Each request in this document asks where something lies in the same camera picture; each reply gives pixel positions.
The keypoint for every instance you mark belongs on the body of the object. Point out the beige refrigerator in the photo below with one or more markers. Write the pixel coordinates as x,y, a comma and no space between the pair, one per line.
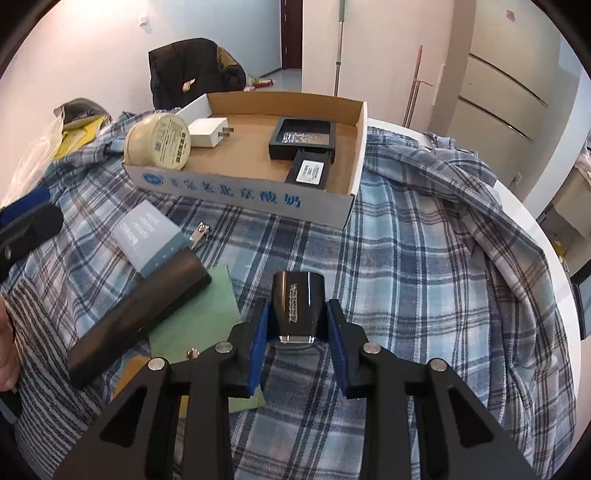
498,92

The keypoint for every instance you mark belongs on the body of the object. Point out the black framed display box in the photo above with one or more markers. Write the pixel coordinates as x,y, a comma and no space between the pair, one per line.
302,138

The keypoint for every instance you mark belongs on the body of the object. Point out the cream round container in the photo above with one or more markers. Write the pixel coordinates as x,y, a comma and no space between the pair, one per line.
157,141

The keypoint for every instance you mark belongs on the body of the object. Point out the beige vanity cabinet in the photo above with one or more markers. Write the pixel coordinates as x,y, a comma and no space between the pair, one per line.
570,203

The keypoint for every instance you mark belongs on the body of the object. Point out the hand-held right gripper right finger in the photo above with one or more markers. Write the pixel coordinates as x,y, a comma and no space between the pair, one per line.
337,341

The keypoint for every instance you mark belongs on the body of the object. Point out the yellow bag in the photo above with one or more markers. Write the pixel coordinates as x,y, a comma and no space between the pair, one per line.
76,138

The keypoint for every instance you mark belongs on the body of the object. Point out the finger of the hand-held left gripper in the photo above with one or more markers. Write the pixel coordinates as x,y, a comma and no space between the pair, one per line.
23,205
27,235

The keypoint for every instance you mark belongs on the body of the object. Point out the black white-labelled small box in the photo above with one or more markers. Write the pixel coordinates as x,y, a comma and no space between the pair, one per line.
308,173

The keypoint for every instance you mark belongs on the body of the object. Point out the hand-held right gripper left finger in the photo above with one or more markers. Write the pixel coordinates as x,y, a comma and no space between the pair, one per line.
258,341

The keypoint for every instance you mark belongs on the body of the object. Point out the metal nail clipper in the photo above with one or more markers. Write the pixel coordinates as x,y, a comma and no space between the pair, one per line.
199,236

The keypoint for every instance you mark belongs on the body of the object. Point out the dark brown door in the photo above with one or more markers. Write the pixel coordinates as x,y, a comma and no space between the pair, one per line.
291,32

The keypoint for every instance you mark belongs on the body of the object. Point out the white charger plug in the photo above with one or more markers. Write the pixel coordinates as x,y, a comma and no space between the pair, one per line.
205,132

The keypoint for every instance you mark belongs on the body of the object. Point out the clear plastic bag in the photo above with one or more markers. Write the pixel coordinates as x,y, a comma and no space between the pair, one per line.
32,166

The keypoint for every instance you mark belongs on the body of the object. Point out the black glossy cosmetic case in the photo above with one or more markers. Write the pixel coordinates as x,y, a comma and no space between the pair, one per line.
298,304

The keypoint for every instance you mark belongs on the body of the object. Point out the shallow cardboard box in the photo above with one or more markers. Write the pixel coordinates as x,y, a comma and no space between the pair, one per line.
249,161

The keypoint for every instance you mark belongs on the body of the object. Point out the grey-blue small box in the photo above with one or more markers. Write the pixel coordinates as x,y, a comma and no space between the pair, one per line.
145,240

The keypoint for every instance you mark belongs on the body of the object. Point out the red floor packaging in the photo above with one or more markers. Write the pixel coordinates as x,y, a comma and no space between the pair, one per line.
261,83

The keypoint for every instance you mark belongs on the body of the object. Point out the black jacket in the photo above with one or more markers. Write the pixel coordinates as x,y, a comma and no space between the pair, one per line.
184,64

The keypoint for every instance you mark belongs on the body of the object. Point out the blue plaid shirt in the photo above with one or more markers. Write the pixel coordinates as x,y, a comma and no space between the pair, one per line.
415,277

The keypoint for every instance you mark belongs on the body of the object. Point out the green snap pouch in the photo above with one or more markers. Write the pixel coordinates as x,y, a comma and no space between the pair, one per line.
203,318

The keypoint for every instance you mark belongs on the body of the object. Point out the black cylinder case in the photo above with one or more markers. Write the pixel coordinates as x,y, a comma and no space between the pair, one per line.
138,318

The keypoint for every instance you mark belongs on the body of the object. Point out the person's left hand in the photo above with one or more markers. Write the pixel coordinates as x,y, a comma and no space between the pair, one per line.
7,350

